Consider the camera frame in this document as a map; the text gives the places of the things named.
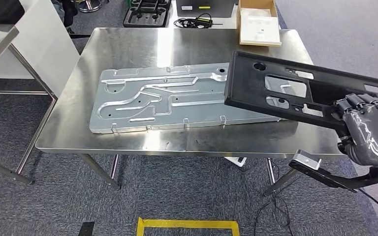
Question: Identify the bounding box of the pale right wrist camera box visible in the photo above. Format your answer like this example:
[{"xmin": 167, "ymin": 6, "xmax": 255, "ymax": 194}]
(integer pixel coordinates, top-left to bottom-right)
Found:
[{"xmin": 288, "ymin": 149, "xmax": 378, "ymax": 193}]

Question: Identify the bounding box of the white power strip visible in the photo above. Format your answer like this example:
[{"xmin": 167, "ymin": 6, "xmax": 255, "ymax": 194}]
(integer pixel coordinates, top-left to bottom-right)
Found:
[{"xmin": 224, "ymin": 157, "xmax": 248, "ymax": 167}]

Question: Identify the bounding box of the black case with yellow label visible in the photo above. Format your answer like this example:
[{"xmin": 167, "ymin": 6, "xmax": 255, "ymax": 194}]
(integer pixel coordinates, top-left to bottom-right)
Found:
[{"xmin": 0, "ymin": 0, "xmax": 26, "ymax": 25}]

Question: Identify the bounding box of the steel table with white panel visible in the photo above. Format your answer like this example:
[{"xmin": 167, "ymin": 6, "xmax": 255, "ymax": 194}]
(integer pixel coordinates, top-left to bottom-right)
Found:
[{"xmin": 0, "ymin": 0, "xmax": 81, "ymax": 186}]

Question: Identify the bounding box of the stamped sheet metal panel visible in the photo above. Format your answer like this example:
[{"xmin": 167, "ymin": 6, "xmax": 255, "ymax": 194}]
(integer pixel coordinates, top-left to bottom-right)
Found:
[{"xmin": 89, "ymin": 62, "xmax": 286, "ymax": 134}]

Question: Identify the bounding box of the chrome stool base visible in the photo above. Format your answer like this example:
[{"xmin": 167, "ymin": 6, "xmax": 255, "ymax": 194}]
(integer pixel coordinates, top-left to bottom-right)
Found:
[{"xmin": 78, "ymin": 0, "xmax": 102, "ymax": 13}]

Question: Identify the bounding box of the black cable with yellow tool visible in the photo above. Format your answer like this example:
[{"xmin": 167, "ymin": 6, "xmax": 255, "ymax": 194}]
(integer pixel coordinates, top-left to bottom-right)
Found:
[{"xmin": 173, "ymin": 13, "xmax": 224, "ymax": 30}]

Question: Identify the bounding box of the yellow floor tape square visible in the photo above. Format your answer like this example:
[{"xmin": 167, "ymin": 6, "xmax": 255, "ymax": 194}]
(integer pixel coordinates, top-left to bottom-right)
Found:
[{"xmin": 136, "ymin": 217, "xmax": 241, "ymax": 236}]

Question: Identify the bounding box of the black robot foot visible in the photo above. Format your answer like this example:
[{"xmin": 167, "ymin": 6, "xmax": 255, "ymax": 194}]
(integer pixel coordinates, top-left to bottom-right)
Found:
[{"xmin": 78, "ymin": 221, "xmax": 95, "ymax": 236}]

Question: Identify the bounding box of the black plastic frame part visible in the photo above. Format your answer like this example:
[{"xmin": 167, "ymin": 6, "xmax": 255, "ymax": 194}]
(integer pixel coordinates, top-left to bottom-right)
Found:
[{"xmin": 224, "ymin": 50, "xmax": 378, "ymax": 131}]

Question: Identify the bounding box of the cardboard box with white insert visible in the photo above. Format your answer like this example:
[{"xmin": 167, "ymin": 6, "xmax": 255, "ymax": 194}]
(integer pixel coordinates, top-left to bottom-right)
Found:
[{"xmin": 235, "ymin": 0, "xmax": 283, "ymax": 47}]

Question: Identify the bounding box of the black flat case with labels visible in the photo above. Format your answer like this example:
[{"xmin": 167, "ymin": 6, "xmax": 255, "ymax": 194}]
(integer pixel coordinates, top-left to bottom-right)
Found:
[{"xmin": 175, "ymin": 0, "xmax": 237, "ymax": 19}]

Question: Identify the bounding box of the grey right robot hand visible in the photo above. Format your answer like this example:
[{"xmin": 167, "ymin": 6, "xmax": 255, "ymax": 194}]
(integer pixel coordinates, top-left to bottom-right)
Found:
[{"xmin": 334, "ymin": 93, "xmax": 378, "ymax": 168}]

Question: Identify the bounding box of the black foam tray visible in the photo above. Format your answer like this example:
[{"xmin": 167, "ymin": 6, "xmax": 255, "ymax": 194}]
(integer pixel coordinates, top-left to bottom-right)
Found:
[{"xmin": 123, "ymin": 0, "xmax": 173, "ymax": 29}]

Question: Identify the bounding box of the stainless steel workbench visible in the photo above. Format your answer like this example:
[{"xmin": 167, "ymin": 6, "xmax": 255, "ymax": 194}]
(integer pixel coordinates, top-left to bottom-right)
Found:
[{"xmin": 35, "ymin": 27, "xmax": 348, "ymax": 198}]

